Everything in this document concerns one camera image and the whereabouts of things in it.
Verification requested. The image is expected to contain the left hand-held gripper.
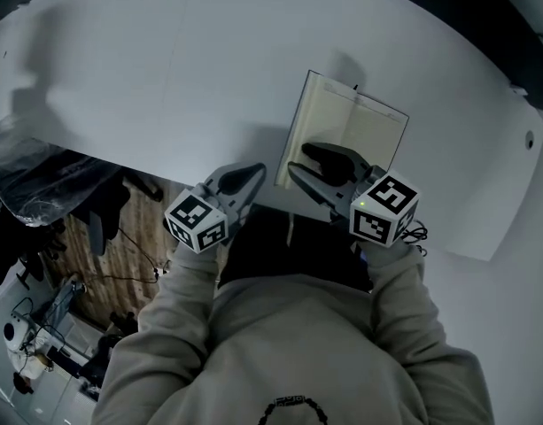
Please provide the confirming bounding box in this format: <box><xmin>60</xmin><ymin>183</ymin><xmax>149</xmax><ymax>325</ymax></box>
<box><xmin>163</xmin><ymin>161</ymin><xmax>268</xmax><ymax>254</ymax></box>

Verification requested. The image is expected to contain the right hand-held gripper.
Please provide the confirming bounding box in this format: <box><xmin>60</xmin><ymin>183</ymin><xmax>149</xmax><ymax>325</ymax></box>
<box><xmin>287</xmin><ymin>142</ymin><xmax>421</xmax><ymax>250</ymax></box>

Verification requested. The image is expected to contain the blue notebook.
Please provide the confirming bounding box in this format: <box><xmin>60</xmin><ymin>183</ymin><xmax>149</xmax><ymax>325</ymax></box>
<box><xmin>274</xmin><ymin>69</ymin><xmax>411</xmax><ymax>192</ymax></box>

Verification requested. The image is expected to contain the person's left forearm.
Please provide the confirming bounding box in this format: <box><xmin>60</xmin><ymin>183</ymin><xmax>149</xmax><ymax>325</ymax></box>
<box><xmin>137</xmin><ymin>236</ymin><xmax>221</xmax><ymax>349</ymax></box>

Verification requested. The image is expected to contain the person's right forearm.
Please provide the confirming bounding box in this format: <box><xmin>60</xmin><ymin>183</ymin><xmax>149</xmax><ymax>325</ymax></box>
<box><xmin>359</xmin><ymin>236</ymin><xmax>445</xmax><ymax>353</ymax></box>

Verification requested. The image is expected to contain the person's beige sweatshirt torso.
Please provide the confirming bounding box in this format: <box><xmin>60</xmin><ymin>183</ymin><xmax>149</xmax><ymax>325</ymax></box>
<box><xmin>91</xmin><ymin>274</ymin><xmax>496</xmax><ymax>425</ymax></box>

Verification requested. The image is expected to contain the plastic-wrapped black office chair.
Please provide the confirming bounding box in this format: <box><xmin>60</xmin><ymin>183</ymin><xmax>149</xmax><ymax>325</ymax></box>
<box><xmin>0</xmin><ymin>120</ymin><xmax>121</xmax><ymax>229</ymax></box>

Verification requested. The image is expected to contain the black divider panel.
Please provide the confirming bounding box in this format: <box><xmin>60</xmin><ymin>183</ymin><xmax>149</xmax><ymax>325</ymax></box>
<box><xmin>348</xmin><ymin>0</ymin><xmax>543</xmax><ymax>114</ymax></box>

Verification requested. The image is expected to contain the white round device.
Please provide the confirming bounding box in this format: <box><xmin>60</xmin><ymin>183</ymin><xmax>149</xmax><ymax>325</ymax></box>
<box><xmin>3</xmin><ymin>319</ymin><xmax>35</xmax><ymax>349</ymax></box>

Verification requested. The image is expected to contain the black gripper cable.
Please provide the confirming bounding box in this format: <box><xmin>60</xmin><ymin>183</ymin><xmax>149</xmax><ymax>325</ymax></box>
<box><xmin>401</xmin><ymin>221</ymin><xmax>430</xmax><ymax>256</ymax></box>

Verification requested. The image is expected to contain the black floor cable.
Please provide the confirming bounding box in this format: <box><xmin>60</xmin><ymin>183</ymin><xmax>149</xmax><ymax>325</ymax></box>
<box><xmin>118</xmin><ymin>226</ymin><xmax>173</xmax><ymax>285</ymax></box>

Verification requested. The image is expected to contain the black beaded necklace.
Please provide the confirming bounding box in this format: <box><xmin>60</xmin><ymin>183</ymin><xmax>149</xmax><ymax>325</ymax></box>
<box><xmin>257</xmin><ymin>394</ymin><xmax>330</xmax><ymax>425</ymax></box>

